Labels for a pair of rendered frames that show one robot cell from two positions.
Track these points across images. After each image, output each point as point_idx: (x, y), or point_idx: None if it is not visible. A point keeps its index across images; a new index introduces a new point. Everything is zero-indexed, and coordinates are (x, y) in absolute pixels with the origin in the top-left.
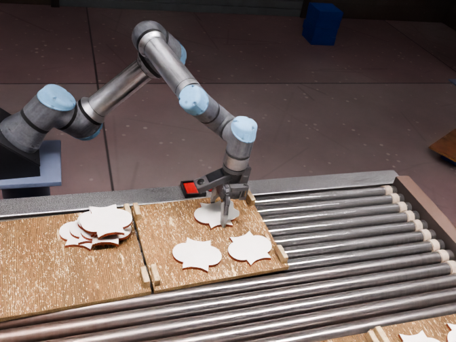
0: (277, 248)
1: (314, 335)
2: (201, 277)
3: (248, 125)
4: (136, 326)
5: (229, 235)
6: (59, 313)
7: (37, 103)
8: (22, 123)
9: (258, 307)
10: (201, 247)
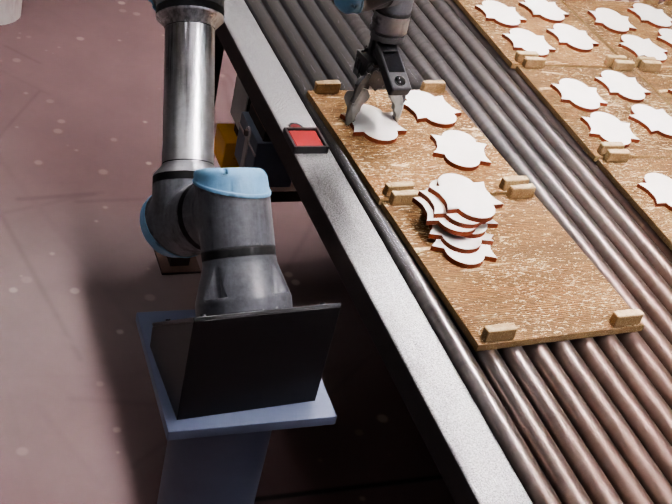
0: (427, 85)
1: (530, 100)
2: (493, 153)
3: None
4: (577, 214)
5: (409, 121)
6: None
7: (264, 205)
8: (275, 263)
9: (509, 126)
10: (447, 142)
